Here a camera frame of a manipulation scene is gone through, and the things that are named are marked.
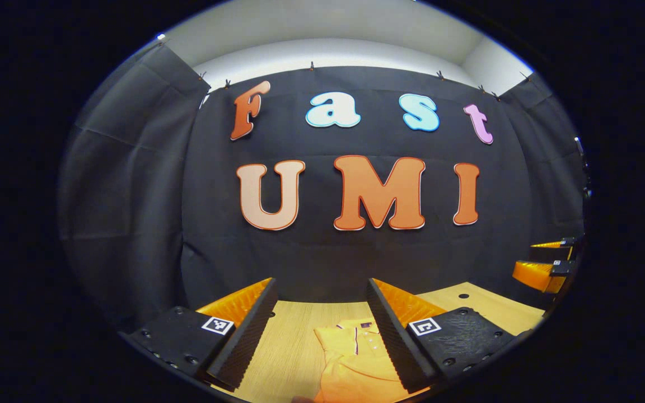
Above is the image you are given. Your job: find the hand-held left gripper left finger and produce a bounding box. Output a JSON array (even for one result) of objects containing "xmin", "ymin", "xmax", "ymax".
[{"xmin": 118, "ymin": 277, "xmax": 278, "ymax": 392}]

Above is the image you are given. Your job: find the orange T-shirt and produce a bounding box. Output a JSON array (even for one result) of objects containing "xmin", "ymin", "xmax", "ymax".
[{"xmin": 314, "ymin": 318, "xmax": 432, "ymax": 403}]

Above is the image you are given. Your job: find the row of small backdrop clips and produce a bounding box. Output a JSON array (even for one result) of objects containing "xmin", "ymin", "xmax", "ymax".
[{"xmin": 157, "ymin": 34, "xmax": 530, "ymax": 101}]

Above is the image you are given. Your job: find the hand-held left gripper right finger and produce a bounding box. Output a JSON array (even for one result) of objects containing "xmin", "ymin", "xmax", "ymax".
[{"xmin": 366, "ymin": 278, "xmax": 533, "ymax": 394}]

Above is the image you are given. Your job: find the black backdrop cloth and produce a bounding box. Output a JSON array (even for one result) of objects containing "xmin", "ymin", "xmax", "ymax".
[{"xmin": 58, "ymin": 42, "xmax": 587, "ymax": 336}]

